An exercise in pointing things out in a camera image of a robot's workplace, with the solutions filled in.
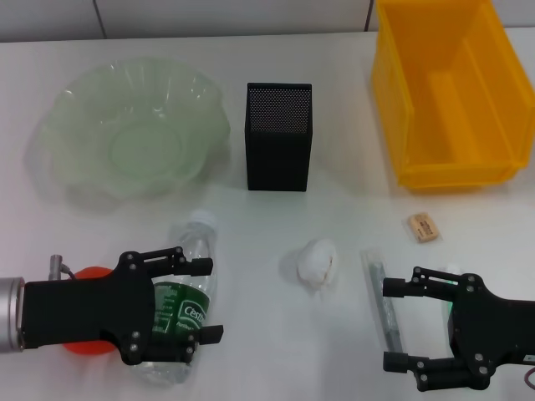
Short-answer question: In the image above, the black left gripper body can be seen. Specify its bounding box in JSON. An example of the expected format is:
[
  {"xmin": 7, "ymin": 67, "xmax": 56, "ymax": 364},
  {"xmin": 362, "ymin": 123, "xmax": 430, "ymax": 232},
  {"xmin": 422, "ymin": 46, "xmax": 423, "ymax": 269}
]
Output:
[{"xmin": 20, "ymin": 250, "xmax": 155, "ymax": 367}]

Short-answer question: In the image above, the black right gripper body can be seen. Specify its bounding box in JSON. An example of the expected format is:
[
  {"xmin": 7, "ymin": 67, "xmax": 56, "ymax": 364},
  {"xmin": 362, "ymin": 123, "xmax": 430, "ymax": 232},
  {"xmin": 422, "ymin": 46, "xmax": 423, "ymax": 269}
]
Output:
[{"xmin": 446, "ymin": 273, "xmax": 535, "ymax": 392}]

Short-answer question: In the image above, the clear green-label water bottle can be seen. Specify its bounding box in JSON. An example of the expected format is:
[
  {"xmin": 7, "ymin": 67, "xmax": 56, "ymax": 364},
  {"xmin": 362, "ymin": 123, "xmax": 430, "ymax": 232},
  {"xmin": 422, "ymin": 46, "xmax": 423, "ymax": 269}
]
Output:
[{"xmin": 133, "ymin": 208, "xmax": 222, "ymax": 388}]

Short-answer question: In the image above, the grey pen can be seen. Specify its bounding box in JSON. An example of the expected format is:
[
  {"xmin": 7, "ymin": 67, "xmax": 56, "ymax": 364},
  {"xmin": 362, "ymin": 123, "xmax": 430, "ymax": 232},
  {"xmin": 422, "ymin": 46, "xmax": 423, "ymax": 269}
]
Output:
[{"xmin": 359, "ymin": 246, "xmax": 405, "ymax": 354}]

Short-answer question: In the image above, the orange fruit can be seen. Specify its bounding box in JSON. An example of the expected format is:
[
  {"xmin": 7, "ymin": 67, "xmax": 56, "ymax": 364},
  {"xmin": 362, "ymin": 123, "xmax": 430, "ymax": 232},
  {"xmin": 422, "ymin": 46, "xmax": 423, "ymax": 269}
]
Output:
[{"xmin": 62, "ymin": 264, "xmax": 120, "ymax": 357}]

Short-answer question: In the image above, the green pen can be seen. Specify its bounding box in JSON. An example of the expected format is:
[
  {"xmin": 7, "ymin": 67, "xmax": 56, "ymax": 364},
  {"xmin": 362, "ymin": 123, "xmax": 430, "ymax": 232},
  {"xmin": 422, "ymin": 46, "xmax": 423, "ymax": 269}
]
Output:
[{"xmin": 437, "ymin": 261, "xmax": 464, "ymax": 289}]

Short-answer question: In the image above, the beige eraser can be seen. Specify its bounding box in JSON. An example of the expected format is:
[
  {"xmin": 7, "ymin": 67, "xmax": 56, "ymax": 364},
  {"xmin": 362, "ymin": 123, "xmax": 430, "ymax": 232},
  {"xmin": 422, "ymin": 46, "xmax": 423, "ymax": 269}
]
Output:
[{"xmin": 403, "ymin": 211, "xmax": 445, "ymax": 243}]

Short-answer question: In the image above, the white paper ball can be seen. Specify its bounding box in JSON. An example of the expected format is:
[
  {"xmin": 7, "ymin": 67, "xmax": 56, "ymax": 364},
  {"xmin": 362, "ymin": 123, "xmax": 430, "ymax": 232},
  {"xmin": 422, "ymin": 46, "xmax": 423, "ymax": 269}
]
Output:
[{"xmin": 280, "ymin": 237, "xmax": 339, "ymax": 293}]

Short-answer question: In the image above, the black mesh pen holder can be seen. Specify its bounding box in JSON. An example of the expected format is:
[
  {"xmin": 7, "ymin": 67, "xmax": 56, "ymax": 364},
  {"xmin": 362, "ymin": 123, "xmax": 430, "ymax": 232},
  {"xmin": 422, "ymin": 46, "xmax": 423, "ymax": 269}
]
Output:
[{"xmin": 243, "ymin": 82, "xmax": 313, "ymax": 193}]

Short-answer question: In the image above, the green glass fruit plate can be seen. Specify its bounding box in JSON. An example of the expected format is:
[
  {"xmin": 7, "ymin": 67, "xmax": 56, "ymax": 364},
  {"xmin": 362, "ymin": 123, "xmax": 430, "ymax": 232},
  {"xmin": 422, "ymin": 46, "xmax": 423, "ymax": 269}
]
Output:
[{"xmin": 27, "ymin": 56, "xmax": 233, "ymax": 210}]

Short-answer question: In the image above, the yellow plastic bin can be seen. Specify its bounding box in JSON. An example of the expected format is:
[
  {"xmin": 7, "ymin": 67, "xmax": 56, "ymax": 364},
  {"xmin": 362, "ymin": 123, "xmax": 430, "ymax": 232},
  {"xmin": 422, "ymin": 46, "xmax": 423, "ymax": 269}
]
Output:
[{"xmin": 370, "ymin": 0, "xmax": 535, "ymax": 193}]

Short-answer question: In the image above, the left arm cable with plug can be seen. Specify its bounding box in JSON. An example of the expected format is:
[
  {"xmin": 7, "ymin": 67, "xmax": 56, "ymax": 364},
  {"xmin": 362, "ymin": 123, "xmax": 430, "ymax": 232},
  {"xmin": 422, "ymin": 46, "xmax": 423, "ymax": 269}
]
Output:
[{"xmin": 48, "ymin": 254, "xmax": 76, "ymax": 281}]

